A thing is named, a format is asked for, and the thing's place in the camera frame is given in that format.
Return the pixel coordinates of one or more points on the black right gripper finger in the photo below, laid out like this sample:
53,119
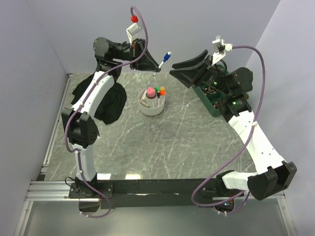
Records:
191,62
192,76

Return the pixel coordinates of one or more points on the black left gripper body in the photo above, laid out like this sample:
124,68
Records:
123,51

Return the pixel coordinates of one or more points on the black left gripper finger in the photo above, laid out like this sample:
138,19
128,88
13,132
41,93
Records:
138,47
147,63

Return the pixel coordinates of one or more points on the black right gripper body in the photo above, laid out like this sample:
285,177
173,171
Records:
215,78

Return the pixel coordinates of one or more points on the white blue tip pen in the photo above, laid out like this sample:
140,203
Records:
161,64

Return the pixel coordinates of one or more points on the small blue eraser cap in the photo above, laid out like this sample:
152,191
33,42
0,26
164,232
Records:
167,56

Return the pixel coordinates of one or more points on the white black tip pen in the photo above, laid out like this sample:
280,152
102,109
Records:
158,96

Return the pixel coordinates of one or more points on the mint green correction tape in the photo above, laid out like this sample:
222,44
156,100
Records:
144,103

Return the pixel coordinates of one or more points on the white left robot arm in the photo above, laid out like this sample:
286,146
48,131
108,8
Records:
101,97

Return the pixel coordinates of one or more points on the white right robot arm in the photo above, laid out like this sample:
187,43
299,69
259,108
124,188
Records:
273,174

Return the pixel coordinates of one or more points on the black white rolled tie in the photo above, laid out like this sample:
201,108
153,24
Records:
209,91

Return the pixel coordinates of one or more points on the green compartment tray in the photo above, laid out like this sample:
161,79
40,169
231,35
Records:
209,105

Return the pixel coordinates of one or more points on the white round desk organizer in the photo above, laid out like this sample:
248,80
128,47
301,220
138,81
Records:
153,110

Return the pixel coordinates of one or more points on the black cloth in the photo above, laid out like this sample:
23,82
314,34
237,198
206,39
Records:
112,104

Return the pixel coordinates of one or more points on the black base bar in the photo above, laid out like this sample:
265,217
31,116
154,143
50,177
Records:
139,192

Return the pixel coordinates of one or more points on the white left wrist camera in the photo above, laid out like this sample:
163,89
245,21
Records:
133,30

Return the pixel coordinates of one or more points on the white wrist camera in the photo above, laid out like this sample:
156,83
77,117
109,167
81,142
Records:
133,30
220,49

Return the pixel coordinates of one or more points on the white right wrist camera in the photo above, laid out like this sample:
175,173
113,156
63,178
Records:
220,49

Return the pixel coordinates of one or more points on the aluminium frame rail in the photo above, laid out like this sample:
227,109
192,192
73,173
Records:
184,141

